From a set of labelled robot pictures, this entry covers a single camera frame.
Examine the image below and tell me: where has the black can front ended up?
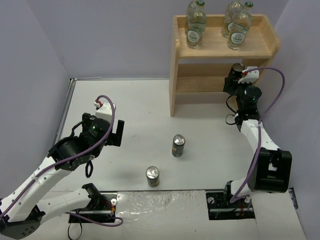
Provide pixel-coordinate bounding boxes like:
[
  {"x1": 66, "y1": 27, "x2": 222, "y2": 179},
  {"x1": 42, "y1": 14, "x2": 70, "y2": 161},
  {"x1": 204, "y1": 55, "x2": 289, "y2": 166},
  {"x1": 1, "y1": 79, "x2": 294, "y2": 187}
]
[{"x1": 145, "y1": 166, "x2": 160, "y2": 188}]

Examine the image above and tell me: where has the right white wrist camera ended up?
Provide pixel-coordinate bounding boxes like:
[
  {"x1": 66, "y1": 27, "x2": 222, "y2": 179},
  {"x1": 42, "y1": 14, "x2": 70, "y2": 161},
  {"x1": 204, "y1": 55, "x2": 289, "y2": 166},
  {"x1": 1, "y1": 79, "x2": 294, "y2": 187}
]
[{"x1": 237, "y1": 66, "x2": 260, "y2": 84}]

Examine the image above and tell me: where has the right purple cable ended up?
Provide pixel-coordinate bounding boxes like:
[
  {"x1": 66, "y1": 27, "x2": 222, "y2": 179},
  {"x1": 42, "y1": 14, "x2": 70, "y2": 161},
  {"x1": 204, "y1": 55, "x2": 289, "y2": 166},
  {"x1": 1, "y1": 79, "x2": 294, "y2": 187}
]
[{"x1": 229, "y1": 66, "x2": 286, "y2": 213}]

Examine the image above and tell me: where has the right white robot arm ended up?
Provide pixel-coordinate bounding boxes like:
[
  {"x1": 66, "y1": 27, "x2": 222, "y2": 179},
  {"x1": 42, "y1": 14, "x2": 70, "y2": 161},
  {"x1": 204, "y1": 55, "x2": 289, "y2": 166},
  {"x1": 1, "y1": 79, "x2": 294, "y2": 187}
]
[{"x1": 223, "y1": 63, "x2": 292, "y2": 203}]

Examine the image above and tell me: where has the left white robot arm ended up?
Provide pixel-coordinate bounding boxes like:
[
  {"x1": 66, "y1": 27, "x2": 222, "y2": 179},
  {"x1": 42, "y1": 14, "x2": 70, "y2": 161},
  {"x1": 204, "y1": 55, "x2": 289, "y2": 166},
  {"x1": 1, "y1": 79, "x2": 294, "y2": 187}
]
[{"x1": 0, "y1": 113, "x2": 125, "y2": 240}]

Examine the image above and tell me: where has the clear soda bottle back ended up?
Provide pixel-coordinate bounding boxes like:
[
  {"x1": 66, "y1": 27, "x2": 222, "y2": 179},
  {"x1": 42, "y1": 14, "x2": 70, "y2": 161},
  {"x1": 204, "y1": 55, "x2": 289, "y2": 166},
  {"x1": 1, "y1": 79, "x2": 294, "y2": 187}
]
[{"x1": 221, "y1": 0, "x2": 244, "y2": 38}]

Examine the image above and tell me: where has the wooden two-tier shelf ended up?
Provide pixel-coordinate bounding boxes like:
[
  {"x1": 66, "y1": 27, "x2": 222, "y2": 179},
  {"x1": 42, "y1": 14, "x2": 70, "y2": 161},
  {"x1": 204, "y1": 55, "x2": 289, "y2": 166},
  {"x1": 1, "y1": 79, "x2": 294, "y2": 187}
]
[{"x1": 169, "y1": 14, "x2": 281, "y2": 116}]

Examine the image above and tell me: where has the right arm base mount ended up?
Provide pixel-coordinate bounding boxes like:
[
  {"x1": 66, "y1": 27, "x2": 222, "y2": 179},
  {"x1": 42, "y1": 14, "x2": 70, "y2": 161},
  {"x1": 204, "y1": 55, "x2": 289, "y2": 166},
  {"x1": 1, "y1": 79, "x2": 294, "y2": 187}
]
[{"x1": 205, "y1": 190, "x2": 256, "y2": 221}]

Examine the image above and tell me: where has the clear soda bottle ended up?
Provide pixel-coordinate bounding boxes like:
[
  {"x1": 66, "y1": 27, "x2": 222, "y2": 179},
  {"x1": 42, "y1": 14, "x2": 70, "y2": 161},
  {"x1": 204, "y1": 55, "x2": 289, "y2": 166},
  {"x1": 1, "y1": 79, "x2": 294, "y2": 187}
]
[
  {"x1": 184, "y1": 0, "x2": 207, "y2": 35},
  {"x1": 221, "y1": 0, "x2": 244, "y2": 38},
  {"x1": 184, "y1": 0, "x2": 207, "y2": 49},
  {"x1": 227, "y1": 1, "x2": 254, "y2": 50}
]

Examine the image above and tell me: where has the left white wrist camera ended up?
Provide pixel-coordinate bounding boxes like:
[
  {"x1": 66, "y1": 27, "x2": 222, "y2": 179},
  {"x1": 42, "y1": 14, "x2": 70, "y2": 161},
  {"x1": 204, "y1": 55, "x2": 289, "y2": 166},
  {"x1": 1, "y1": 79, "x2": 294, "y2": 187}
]
[{"x1": 93, "y1": 101, "x2": 113, "y2": 123}]

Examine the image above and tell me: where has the aluminium table edge rail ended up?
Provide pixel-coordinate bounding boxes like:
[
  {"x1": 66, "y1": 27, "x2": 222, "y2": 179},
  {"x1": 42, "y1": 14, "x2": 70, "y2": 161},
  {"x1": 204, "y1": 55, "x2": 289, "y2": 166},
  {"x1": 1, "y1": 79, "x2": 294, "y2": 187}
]
[{"x1": 59, "y1": 77, "x2": 103, "y2": 128}]

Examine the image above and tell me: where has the black can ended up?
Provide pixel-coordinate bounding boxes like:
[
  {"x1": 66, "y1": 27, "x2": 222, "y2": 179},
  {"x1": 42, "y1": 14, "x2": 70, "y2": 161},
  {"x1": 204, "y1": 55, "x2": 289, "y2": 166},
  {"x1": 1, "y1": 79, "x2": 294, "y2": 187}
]
[
  {"x1": 145, "y1": 166, "x2": 160, "y2": 188},
  {"x1": 171, "y1": 134, "x2": 186, "y2": 158},
  {"x1": 229, "y1": 63, "x2": 246, "y2": 80}
]

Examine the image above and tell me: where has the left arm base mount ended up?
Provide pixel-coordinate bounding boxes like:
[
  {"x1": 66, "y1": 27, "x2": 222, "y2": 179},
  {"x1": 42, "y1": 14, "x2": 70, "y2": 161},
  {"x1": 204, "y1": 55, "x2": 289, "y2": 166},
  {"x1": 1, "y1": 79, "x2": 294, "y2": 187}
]
[{"x1": 68, "y1": 192, "x2": 118, "y2": 224}]

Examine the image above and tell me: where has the clear soda bottle front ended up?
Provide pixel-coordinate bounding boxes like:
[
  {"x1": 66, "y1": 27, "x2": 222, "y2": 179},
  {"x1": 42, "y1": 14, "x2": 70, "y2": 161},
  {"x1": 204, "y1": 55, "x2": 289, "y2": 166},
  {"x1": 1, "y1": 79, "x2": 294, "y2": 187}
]
[{"x1": 184, "y1": 0, "x2": 207, "y2": 49}]

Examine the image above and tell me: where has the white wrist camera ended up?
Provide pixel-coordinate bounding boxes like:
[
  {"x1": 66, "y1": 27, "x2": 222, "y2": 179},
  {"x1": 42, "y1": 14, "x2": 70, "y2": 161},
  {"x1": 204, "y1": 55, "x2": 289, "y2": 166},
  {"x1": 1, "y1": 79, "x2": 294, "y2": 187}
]
[
  {"x1": 93, "y1": 101, "x2": 113, "y2": 123},
  {"x1": 237, "y1": 66, "x2": 260, "y2": 84}
]

